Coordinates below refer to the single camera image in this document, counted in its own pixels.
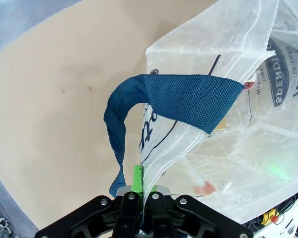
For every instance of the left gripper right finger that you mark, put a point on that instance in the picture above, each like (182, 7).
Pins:
(161, 210)

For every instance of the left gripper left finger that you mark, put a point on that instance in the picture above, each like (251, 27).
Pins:
(129, 213)

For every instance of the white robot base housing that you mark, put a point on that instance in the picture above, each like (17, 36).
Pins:
(295, 215)

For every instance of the red white label tag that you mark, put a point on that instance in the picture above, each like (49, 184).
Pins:
(204, 189)

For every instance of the yellow red emergency stop button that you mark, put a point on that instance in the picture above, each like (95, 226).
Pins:
(273, 218)

